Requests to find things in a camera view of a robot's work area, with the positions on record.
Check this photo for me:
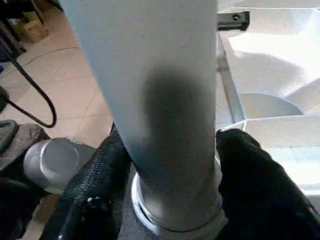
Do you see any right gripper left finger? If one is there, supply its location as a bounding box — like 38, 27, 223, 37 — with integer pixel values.
39, 126, 135, 240

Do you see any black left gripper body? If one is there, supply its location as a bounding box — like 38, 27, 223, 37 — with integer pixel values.
217, 10, 251, 32

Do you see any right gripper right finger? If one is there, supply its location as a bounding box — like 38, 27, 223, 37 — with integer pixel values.
215, 128, 320, 240

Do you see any white plastic table top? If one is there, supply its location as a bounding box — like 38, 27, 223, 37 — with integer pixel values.
215, 0, 320, 202

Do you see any white plastic table leg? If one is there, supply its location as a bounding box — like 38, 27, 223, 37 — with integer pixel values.
59, 0, 224, 237

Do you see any dark woven object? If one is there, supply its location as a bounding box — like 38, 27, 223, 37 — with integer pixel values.
0, 119, 51, 173

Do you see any brown cardboard box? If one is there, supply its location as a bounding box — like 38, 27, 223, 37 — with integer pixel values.
12, 9, 51, 44

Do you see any black looped floor cable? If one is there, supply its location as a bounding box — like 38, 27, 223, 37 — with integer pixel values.
0, 34, 57, 129

